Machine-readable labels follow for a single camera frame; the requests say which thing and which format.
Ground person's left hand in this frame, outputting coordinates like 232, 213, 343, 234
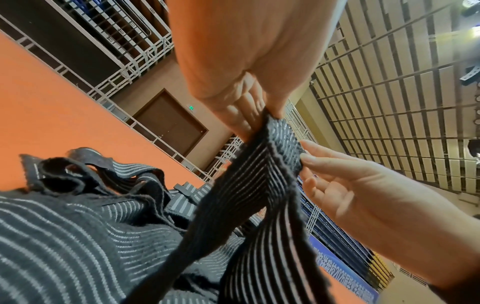
166, 0, 348, 142

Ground person's right hand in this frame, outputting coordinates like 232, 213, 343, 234
298, 139, 480, 291

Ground black striped strap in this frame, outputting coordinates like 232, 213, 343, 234
123, 108, 336, 304

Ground pile of black straps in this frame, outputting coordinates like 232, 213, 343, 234
0, 146, 264, 304

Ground tiered bleacher seats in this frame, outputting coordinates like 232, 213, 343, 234
298, 193, 397, 291

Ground dark brown door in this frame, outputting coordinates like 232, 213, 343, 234
132, 88, 210, 159

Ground metal railing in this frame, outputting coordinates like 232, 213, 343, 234
0, 13, 226, 179

